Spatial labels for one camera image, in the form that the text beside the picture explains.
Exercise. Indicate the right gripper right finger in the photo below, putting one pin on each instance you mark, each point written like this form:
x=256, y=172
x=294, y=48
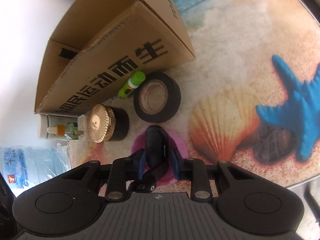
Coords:
x=195, y=171

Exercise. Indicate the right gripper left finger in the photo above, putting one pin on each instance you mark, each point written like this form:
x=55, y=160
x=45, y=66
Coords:
x=123, y=170

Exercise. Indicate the pink plastic lid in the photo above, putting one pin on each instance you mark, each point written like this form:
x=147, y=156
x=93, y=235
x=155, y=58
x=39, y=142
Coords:
x=174, y=139

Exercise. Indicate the black oval case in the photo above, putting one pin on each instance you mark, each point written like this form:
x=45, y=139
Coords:
x=157, y=158

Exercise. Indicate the gold lid black jar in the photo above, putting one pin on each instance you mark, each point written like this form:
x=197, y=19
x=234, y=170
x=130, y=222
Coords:
x=106, y=123

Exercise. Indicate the white power adapter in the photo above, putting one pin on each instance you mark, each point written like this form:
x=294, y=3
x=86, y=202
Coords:
x=81, y=129

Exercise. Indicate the green dropper bottle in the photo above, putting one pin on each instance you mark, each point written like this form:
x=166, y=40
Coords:
x=69, y=131

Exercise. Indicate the black tape roll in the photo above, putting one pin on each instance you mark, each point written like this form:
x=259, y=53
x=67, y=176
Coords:
x=158, y=99

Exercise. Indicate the white supplement bottle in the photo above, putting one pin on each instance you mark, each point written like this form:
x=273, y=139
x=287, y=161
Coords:
x=51, y=121

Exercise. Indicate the green lip balm stick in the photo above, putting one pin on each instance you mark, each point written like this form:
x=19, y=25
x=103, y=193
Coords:
x=131, y=84

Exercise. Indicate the blue water jug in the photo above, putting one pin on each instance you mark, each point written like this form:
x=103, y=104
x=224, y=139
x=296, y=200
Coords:
x=23, y=167

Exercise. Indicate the brown cardboard box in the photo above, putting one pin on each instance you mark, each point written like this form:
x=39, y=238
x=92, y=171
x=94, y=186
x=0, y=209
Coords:
x=99, y=44

